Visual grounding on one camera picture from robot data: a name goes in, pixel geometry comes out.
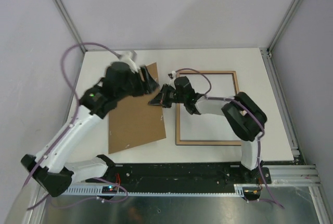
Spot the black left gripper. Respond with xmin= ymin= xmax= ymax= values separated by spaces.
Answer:
xmin=115 ymin=65 xmax=159 ymax=101

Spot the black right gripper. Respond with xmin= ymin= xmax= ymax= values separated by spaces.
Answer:
xmin=149 ymin=83 xmax=186 ymax=108

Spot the brown cardboard backing board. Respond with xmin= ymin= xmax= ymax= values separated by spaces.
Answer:
xmin=104 ymin=62 xmax=166 ymax=154

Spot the wooden picture frame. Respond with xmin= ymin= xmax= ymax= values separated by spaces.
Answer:
xmin=175 ymin=70 xmax=241 ymax=146

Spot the printed photo paper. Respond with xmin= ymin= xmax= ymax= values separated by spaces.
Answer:
xmin=177 ymin=71 xmax=240 ymax=143

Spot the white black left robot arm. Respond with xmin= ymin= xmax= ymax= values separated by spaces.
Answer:
xmin=21 ymin=61 xmax=159 ymax=197

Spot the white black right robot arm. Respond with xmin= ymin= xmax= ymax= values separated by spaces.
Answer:
xmin=148 ymin=77 xmax=267 ymax=183

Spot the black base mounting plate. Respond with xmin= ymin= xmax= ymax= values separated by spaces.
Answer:
xmin=102 ymin=162 xmax=272 ymax=194

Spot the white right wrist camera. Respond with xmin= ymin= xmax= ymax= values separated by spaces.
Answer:
xmin=168 ymin=71 xmax=177 ymax=79

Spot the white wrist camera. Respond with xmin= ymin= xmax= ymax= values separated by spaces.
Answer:
xmin=119 ymin=51 xmax=138 ymax=73
xmin=168 ymin=71 xmax=177 ymax=79

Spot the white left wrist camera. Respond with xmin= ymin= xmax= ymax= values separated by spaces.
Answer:
xmin=119 ymin=51 xmax=138 ymax=73

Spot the right side aluminium rail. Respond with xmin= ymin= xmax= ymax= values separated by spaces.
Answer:
xmin=259 ymin=48 xmax=303 ymax=159

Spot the aluminium rail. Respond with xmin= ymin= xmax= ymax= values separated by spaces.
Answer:
xmin=38 ymin=164 xmax=321 ymax=186
xmin=259 ymin=48 xmax=303 ymax=159

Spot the grey slotted cable duct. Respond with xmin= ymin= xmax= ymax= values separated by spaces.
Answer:
xmin=62 ymin=184 xmax=245 ymax=197

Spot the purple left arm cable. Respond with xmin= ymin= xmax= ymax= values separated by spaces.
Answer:
xmin=24 ymin=43 xmax=130 ymax=210

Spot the left aluminium corner post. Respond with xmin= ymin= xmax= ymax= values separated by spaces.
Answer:
xmin=52 ymin=0 xmax=83 ymax=44

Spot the aluminium corner post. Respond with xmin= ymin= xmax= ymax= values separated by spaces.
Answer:
xmin=52 ymin=0 xmax=83 ymax=44
xmin=266 ymin=0 xmax=303 ymax=53

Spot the aluminium front rail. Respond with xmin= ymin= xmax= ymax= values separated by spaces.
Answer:
xmin=38 ymin=164 xmax=321 ymax=186

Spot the right aluminium corner post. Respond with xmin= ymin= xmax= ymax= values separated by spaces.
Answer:
xmin=266 ymin=0 xmax=303 ymax=53

